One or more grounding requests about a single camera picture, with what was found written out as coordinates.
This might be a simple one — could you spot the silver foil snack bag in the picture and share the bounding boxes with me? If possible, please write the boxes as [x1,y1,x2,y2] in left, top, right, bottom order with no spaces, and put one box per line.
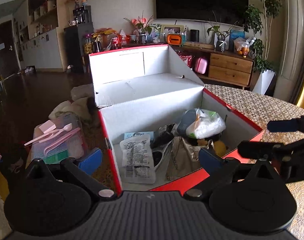
[165,137,214,181]

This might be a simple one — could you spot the white tissue pack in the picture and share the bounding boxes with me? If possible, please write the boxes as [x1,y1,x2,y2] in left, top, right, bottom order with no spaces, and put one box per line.
[176,108,226,139]

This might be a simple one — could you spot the white printed plastic pouch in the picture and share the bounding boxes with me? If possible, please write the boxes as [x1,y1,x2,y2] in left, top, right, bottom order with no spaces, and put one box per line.
[119,134,156,184]

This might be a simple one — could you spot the light blue toothpaste box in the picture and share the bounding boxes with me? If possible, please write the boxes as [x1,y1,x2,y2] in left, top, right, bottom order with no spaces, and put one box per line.
[124,132,154,141]

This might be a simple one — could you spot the pink plastic chopsticks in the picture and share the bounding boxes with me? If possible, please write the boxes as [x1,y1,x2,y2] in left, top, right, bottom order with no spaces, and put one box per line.
[43,127,81,156]

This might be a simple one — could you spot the clear plastic container with lid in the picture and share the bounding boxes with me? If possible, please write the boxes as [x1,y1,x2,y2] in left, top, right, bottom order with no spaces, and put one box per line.
[28,113,88,164]

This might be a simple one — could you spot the pink plastic spoon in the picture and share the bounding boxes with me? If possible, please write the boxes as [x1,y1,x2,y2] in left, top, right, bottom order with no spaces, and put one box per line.
[24,123,73,146]

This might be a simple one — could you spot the white planter with green plant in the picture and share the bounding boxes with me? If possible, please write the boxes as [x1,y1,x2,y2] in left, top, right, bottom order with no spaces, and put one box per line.
[242,0,283,95]

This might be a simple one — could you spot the white floor air conditioner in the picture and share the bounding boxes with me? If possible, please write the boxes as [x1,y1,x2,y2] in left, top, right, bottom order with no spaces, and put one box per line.
[274,0,304,104]

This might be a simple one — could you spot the red white cardboard box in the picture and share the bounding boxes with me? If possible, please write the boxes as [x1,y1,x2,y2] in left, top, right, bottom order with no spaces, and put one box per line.
[89,45,262,193]

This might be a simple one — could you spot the wooden tv cabinet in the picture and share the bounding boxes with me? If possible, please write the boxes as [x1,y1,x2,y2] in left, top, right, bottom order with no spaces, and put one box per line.
[172,45,255,89]

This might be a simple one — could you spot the fruit in plastic bag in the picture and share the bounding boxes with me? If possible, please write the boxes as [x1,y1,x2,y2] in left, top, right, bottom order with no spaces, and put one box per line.
[234,37,256,58]

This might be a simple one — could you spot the pink small case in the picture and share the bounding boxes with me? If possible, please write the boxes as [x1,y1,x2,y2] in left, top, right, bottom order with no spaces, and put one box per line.
[194,57,208,74]

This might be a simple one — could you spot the potted orchid leaves vase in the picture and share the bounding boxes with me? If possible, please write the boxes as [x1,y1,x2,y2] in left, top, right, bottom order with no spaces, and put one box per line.
[206,11,239,52]

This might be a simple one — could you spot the red gift package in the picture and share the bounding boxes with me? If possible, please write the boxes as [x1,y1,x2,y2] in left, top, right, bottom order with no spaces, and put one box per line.
[179,54,193,68]

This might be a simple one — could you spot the black cabinet with coffee machine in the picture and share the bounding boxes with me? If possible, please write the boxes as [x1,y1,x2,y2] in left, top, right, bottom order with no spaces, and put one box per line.
[64,5,94,73]

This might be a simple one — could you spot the black cylindrical speaker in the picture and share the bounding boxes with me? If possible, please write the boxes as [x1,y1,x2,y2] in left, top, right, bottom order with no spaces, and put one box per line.
[189,29,200,42]

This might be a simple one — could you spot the pink flower plant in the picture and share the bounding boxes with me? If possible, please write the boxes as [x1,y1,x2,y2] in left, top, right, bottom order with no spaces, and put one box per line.
[123,12,161,44]

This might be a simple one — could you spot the black wall television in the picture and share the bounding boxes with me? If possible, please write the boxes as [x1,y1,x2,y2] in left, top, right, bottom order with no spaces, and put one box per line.
[155,0,249,26]

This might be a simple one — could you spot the photo frame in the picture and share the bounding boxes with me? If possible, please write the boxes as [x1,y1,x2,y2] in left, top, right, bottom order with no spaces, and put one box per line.
[160,24,185,34]

